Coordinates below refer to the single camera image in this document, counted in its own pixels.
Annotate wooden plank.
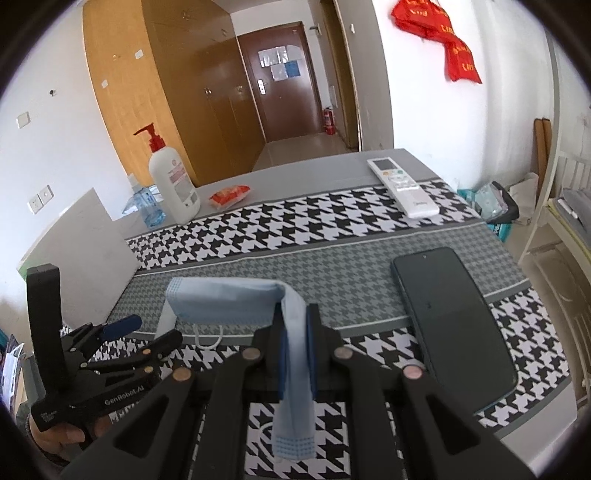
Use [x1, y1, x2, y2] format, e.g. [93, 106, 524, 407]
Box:
[533, 119, 552, 178]

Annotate person's left hand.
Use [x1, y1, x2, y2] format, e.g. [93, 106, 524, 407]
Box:
[24, 410, 114, 464]

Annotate white remote control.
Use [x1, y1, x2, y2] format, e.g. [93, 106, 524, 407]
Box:
[367, 157, 441, 220]

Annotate paper notices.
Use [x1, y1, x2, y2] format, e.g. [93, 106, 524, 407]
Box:
[257, 45, 301, 81]

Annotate black smartphone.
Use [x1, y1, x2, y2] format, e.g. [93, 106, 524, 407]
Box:
[392, 246, 518, 411]

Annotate clear plastic water bottle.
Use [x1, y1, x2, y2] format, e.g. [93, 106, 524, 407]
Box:
[121, 173, 166, 228]

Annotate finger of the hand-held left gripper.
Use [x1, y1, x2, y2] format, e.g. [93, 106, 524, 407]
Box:
[83, 329, 184, 376]
[60, 315, 143, 357]

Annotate white pump bottle red top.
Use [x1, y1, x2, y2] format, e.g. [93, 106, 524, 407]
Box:
[133, 122, 201, 223]

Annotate dark brown door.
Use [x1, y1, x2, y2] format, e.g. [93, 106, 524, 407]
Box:
[236, 21, 324, 143]

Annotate red snack packet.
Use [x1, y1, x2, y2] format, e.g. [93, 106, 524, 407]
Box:
[209, 185, 251, 207]

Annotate black trash bin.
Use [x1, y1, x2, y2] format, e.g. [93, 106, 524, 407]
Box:
[457, 181, 520, 241]

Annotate white metal bed frame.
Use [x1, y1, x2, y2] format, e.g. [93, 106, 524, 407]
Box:
[517, 32, 591, 407]

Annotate printed paper sheets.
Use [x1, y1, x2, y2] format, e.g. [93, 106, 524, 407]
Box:
[0, 335, 24, 398]

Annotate blue face mask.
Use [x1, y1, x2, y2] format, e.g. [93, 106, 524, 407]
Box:
[164, 277, 317, 462]

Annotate wooden wardrobe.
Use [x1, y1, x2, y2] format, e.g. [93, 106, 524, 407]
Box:
[82, 0, 266, 188]

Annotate white foam box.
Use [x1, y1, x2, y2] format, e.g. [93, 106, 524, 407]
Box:
[18, 187, 139, 326]

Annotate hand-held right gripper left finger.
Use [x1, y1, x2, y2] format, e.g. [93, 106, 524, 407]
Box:
[62, 302, 287, 480]

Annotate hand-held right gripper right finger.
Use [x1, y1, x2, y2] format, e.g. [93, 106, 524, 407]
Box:
[305, 302, 539, 480]

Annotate wooden door frame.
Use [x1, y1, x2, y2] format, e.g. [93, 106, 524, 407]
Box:
[320, 0, 361, 151]

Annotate black white houndstooth tablecloth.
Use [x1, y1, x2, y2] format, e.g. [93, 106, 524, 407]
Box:
[90, 148, 573, 476]

